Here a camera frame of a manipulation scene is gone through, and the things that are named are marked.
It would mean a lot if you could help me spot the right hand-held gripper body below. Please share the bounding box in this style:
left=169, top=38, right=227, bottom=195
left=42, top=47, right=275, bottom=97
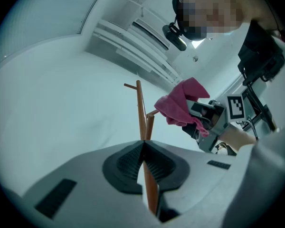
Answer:
left=198, top=94, right=246, bottom=153

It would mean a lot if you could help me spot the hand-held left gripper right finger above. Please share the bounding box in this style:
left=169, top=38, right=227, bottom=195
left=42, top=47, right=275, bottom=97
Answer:
left=144, top=140, right=243, bottom=223

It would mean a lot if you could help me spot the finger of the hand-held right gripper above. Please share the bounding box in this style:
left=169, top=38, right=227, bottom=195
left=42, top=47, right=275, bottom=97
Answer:
left=188, top=102, right=226, bottom=123
left=181, top=123, right=210, bottom=143

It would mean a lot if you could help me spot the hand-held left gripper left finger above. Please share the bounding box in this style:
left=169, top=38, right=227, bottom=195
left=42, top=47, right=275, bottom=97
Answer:
left=21, top=140, right=158, bottom=228

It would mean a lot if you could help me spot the pink cloth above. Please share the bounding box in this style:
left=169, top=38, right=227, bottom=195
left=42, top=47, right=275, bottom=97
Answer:
left=153, top=77, right=211, bottom=138

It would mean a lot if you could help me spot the wooden coat rack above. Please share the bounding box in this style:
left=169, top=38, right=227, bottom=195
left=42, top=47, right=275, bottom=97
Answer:
left=123, top=80, right=159, bottom=216

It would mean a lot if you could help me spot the person's right forearm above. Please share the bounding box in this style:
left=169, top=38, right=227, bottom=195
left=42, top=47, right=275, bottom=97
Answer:
left=219, top=126, right=257, bottom=152

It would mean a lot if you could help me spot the black chest pack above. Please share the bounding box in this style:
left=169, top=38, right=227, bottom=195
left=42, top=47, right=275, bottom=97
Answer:
left=237, top=19, right=285, bottom=86

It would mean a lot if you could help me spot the ceiling air conditioner vent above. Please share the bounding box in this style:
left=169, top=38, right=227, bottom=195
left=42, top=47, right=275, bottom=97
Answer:
left=130, top=17, right=171, bottom=52

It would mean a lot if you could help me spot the person's head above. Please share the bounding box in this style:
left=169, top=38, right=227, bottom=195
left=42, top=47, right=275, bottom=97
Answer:
left=171, top=0, right=285, bottom=42

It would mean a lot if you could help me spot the frosted glass partition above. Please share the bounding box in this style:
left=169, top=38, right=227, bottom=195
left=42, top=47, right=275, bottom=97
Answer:
left=0, top=0, right=110, bottom=70

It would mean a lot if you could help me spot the black cable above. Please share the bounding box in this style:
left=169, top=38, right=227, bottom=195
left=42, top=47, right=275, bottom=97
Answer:
left=241, top=66, right=277, bottom=141

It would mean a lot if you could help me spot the black head-worn camera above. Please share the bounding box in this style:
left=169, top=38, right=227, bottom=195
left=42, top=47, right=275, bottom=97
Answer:
left=162, top=22, right=189, bottom=52

